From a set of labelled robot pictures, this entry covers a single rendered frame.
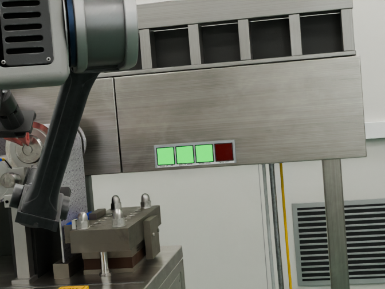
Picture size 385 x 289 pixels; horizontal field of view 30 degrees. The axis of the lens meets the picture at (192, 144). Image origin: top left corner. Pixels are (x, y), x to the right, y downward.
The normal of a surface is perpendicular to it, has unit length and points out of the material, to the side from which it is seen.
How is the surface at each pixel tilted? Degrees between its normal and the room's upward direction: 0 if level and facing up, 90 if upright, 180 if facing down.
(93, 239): 90
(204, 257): 90
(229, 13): 90
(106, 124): 90
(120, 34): 112
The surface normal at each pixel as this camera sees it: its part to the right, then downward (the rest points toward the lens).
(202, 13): -0.16, 0.07
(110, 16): 0.21, 0.04
